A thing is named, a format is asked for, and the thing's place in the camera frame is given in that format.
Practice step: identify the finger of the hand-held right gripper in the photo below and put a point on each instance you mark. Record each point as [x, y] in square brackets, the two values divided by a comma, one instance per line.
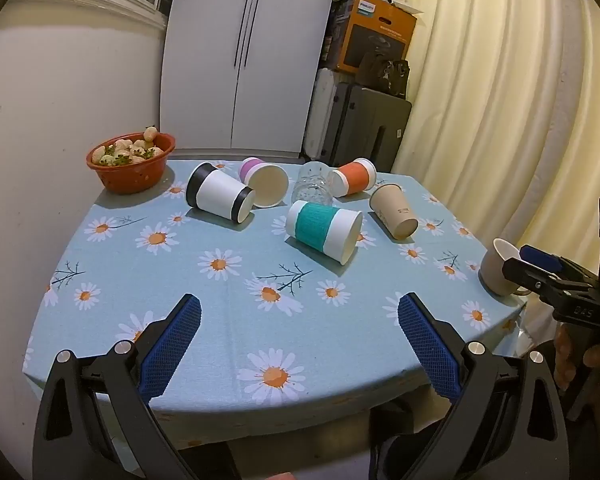
[522, 272]
[540, 257]

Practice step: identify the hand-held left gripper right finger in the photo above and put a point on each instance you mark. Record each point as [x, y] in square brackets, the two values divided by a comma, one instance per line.
[430, 345]

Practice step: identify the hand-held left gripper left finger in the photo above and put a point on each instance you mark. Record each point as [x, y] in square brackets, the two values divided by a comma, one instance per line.
[172, 345]

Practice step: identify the beige ceramic mug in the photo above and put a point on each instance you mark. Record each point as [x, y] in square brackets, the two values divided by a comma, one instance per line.
[492, 270]

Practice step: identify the plain beige paper cup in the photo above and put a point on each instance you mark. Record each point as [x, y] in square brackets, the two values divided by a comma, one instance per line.
[392, 207]

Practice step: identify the black banded white cup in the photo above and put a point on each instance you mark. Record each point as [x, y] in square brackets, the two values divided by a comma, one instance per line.
[215, 191]

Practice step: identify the teal banded white cup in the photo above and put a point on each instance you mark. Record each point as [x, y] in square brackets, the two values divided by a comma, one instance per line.
[315, 227]

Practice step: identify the purple banded white cup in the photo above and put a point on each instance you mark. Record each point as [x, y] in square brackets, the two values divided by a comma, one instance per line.
[265, 185]

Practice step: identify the orange banded white cup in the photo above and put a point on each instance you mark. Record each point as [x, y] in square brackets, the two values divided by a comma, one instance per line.
[355, 176]

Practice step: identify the clear plastic cup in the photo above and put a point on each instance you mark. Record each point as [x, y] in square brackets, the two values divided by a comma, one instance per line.
[311, 187]

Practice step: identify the person's right hand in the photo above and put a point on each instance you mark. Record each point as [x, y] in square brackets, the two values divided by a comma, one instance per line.
[564, 360]

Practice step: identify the blue daisy print tablecloth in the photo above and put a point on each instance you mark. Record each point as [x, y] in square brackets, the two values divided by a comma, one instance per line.
[130, 270]

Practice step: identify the red plastic colander bowl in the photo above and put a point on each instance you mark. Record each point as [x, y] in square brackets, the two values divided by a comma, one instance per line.
[130, 177]

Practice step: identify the cream pleated curtain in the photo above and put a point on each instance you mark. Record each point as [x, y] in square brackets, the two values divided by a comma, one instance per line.
[505, 85]

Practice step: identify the pile of pale strawberries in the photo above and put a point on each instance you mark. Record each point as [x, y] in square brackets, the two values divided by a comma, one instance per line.
[125, 152]

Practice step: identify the dark grey suitcase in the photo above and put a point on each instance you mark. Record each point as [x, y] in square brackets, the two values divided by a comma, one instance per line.
[370, 130]

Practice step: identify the black handbag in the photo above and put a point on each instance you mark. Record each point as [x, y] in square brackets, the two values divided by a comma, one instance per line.
[385, 75]

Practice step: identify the white radiator heater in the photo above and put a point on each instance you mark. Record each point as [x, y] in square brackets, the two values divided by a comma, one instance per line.
[320, 115]

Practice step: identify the orange and black cardboard box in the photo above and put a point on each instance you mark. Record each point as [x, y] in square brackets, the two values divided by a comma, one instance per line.
[375, 35]

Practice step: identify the white refrigerator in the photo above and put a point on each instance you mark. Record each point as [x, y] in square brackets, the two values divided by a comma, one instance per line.
[260, 55]

